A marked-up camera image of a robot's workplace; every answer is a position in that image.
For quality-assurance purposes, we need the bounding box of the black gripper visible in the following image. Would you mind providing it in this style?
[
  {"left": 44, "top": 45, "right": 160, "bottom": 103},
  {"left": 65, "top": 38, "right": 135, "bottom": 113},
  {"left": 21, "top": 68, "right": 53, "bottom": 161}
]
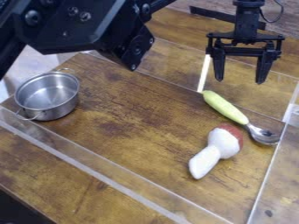
[{"left": 206, "top": 31, "right": 286, "bottom": 84}]

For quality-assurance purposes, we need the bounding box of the green handled metal spoon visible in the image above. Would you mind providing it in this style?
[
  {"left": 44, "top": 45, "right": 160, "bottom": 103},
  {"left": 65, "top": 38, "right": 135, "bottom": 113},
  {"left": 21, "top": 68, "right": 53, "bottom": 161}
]
[{"left": 202, "top": 90, "right": 280, "bottom": 144}]

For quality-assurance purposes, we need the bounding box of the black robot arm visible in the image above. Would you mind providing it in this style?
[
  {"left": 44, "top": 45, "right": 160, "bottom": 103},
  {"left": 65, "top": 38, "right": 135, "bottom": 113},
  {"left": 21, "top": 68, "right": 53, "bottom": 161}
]
[{"left": 0, "top": 0, "right": 284, "bottom": 84}]

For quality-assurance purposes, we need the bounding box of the red white toy mushroom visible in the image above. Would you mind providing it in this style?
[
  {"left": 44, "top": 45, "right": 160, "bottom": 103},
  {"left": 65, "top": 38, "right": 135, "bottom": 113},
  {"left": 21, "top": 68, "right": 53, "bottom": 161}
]
[{"left": 188, "top": 123, "right": 243, "bottom": 179}]

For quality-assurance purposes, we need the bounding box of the small steel pot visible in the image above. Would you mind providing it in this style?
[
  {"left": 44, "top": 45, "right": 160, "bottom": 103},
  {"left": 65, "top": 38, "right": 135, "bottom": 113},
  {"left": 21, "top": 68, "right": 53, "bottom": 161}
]
[{"left": 13, "top": 71, "right": 80, "bottom": 121}]

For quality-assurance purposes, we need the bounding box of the black cable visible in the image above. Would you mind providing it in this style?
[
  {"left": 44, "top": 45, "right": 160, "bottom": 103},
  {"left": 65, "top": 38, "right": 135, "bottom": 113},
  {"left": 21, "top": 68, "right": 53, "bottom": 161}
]
[{"left": 258, "top": 0, "right": 286, "bottom": 25}]

